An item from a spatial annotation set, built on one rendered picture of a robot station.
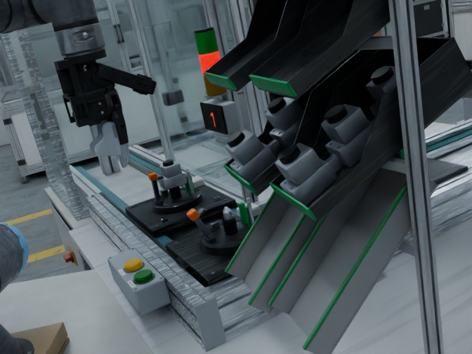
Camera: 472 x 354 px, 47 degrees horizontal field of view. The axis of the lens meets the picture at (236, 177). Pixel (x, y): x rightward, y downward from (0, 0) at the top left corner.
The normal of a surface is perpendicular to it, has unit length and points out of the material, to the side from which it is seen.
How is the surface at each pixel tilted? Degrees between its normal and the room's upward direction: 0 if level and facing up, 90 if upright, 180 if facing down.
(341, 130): 90
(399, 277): 0
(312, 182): 90
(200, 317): 90
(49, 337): 4
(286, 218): 45
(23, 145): 90
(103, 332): 0
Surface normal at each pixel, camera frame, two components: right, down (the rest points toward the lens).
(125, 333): -0.19, -0.93
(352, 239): -0.80, -0.46
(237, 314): 0.47, 0.19
